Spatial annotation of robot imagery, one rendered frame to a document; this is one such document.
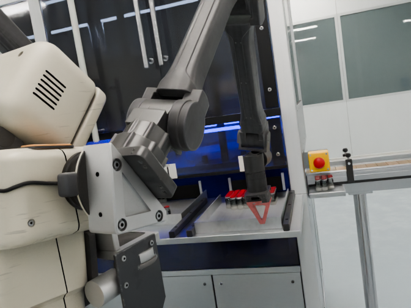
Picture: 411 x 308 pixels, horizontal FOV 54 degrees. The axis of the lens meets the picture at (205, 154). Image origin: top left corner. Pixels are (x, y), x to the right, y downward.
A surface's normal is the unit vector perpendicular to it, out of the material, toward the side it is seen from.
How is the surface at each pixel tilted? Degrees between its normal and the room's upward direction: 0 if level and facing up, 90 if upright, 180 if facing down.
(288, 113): 90
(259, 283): 90
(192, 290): 90
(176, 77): 49
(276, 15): 90
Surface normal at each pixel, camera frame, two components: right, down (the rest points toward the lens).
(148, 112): -0.22, -0.67
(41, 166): 0.84, -0.07
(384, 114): -0.25, 0.15
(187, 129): 0.92, 0.11
